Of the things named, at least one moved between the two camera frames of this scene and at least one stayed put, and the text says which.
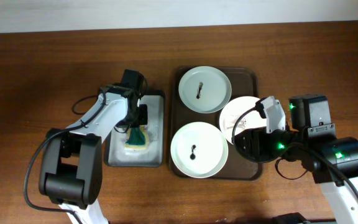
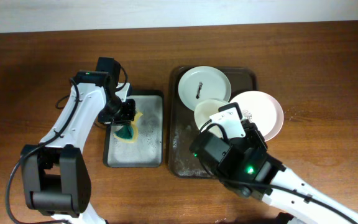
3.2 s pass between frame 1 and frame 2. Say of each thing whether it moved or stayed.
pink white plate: moved
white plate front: moved
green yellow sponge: moved
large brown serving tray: stayed
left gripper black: moved
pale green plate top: stayed
